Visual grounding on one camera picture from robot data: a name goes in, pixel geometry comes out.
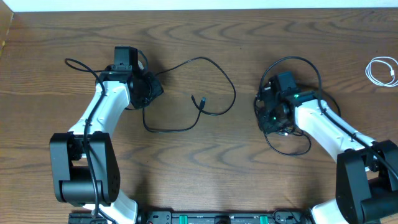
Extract black usb cable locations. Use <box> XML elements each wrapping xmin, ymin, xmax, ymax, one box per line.
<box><xmin>142</xmin><ymin>57</ymin><xmax>237</xmax><ymax>134</ymax></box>
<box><xmin>253</xmin><ymin>93</ymin><xmax>312</xmax><ymax>157</ymax></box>

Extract white usb cable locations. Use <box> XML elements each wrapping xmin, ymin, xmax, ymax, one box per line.
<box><xmin>364</xmin><ymin>56</ymin><xmax>398</xmax><ymax>88</ymax></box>

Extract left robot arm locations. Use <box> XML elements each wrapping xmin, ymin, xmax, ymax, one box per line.
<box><xmin>49</xmin><ymin>46</ymin><xmax>164</xmax><ymax>223</ymax></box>

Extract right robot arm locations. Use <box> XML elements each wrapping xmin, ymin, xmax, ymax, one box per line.
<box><xmin>254</xmin><ymin>72</ymin><xmax>397</xmax><ymax>223</ymax></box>

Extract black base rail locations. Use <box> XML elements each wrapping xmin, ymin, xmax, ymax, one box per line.
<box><xmin>67</xmin><ymin>210</ymin><xmax>382</xmax><ymax>224</ymax></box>

